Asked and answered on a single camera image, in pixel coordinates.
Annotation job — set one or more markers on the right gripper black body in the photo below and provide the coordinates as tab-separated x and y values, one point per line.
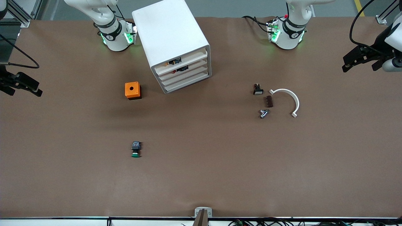
4	79

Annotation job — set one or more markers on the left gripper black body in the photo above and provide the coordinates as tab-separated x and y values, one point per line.
377	49

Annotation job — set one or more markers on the green push button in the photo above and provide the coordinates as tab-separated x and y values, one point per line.
136	150

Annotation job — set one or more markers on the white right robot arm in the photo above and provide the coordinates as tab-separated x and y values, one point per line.
114	34

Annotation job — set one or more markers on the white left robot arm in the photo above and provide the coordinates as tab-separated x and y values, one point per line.
289	34

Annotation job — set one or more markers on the white curved plastic arc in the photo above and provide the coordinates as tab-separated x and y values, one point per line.
295	99

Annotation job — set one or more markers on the brown terminal block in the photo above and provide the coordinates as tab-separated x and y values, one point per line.
268	101

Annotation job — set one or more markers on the orange box with round hole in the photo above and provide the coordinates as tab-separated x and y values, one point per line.
132	89

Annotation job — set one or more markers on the small black orange electronic part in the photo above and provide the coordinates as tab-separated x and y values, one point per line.
174	61

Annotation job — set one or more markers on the small black red electronic part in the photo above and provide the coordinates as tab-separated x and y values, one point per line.
181	68

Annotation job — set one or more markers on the aluminium frame post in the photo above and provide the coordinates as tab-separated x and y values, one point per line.
23	17
381	19

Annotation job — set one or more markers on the black switch with white face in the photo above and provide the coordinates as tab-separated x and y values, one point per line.
258	90

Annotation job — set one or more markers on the silver metal key switch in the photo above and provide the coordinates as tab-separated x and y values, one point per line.
263	113

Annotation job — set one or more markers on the white table edge rail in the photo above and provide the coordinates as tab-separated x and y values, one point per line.
62	221

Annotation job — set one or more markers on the grey mounting bracket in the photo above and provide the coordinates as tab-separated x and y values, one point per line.
198	212

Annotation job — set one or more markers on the brown camera mount bar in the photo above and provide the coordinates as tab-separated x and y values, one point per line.
201	219

